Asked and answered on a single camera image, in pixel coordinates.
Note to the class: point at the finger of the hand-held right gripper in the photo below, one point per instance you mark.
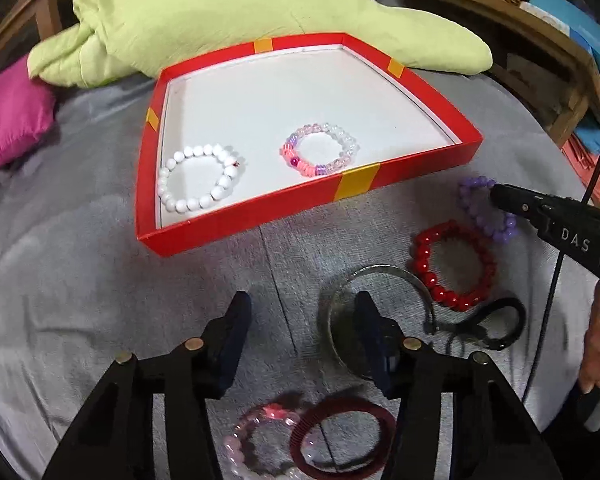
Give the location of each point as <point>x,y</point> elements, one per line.
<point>515,202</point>

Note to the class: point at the wooden shelf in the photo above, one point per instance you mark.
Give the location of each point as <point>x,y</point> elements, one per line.
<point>545,35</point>

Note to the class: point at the red cardboard box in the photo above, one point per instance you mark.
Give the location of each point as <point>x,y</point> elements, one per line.
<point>290,105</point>

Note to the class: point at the magenta pillow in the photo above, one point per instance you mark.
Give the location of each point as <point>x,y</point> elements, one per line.
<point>10,115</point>

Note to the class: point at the wooden cabinet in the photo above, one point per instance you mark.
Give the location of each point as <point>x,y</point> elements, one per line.
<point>30,15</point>

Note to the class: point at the blue book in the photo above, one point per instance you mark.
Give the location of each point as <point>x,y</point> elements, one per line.
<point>575,17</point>

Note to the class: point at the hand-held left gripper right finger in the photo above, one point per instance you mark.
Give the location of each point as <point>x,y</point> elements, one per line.
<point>372,340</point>

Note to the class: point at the light green quilt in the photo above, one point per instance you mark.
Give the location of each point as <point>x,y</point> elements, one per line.
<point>230,20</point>

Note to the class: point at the silver metal bangle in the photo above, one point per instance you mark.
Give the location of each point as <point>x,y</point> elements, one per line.
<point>327,310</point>

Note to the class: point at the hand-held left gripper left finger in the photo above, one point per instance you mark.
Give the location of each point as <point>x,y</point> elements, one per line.
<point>235,340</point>

